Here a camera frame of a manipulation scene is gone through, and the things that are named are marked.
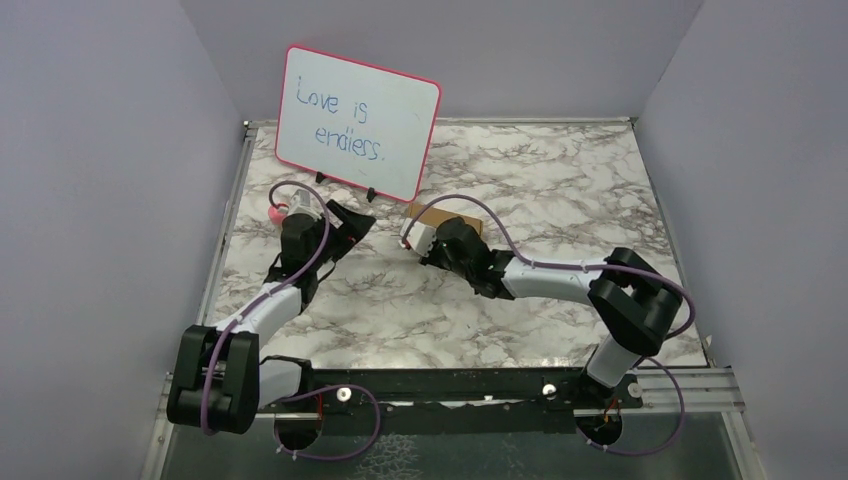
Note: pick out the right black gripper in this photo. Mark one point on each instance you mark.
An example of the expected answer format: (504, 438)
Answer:
(430, 259)

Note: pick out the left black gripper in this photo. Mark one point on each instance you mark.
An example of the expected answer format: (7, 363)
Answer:
(353, 228)

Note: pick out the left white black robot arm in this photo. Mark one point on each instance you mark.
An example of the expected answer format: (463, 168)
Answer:
(238, 351)

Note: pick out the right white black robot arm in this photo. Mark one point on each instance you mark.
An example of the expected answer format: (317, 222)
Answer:
(635, 303)

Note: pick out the pink capped small bottle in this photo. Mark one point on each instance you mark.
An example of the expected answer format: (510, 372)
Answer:
(278, 213)

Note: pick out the pink framed whiteboard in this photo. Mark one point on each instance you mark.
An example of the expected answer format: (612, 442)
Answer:
(360, 124)

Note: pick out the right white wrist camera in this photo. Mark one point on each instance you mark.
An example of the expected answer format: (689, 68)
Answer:
(418, 237)

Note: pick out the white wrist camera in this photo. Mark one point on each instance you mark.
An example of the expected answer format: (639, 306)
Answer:
(418, 237)
(303, 202)

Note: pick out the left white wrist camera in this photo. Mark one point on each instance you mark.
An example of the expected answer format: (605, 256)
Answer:
(303, 202)

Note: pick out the aluminium front frame rail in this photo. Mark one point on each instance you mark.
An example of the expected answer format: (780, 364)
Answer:
(552, 388)

